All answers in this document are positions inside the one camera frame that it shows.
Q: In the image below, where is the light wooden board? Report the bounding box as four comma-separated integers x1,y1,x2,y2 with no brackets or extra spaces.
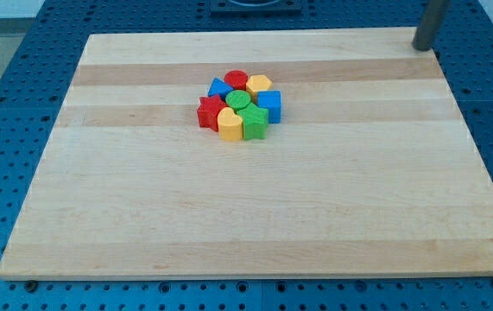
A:
0,28,493,281

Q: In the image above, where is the green cylinder block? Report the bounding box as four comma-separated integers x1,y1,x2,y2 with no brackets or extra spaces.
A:
224,90,251,111

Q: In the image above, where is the green star block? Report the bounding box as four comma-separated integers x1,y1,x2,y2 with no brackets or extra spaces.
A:
237,103,269,140

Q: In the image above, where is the red star block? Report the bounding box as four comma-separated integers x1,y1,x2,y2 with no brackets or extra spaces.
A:
197,94,227,132

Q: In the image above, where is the yellow hexagon block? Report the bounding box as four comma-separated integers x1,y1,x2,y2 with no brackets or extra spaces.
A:
246,75,273,104

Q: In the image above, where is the yellow heart block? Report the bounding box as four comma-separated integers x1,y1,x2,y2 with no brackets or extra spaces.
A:
217,107,243,142

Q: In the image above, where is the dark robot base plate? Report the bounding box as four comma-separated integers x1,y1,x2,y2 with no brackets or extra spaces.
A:
208,0,302,15

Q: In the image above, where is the blue triangle block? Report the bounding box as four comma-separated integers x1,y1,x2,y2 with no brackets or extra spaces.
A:
207,78,234,99

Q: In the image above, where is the red cylinder block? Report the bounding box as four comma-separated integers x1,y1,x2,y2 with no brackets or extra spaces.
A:
224,70,249,91

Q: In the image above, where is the blue cube block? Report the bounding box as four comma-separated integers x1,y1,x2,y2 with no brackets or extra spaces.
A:
257,90,281,124

